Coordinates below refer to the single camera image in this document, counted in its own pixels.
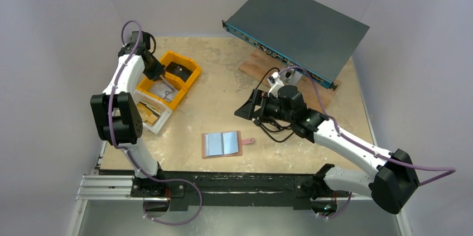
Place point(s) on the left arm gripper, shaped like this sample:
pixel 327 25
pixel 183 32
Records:
pixel 159 70

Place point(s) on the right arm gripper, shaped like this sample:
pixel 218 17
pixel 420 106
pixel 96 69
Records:
pixel 256 104

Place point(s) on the grey credit card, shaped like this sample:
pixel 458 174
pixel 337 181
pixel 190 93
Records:
pixel 168 91

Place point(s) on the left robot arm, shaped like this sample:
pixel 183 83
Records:
pixel 115 112

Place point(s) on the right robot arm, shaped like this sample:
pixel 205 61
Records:
pixel 389 178

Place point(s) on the grey credit cards in bin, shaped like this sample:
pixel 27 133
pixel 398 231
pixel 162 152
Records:
pixel 155 89

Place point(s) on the yellow bin with cards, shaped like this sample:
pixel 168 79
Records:
pixel 145 85

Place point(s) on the yellow cards in white bin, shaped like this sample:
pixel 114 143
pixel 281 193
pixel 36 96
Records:
pixel 149 113

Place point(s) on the black item in bin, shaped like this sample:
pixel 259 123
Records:
pixel 179 71

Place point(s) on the grey socket box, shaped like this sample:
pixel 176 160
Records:
pixel 292 76

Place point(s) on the wooden board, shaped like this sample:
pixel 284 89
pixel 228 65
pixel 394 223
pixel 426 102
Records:
pixel 258 63

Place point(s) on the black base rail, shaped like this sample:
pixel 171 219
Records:
pixel 191 188

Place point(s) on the aluminium frame rail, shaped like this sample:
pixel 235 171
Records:
pixel 118 187

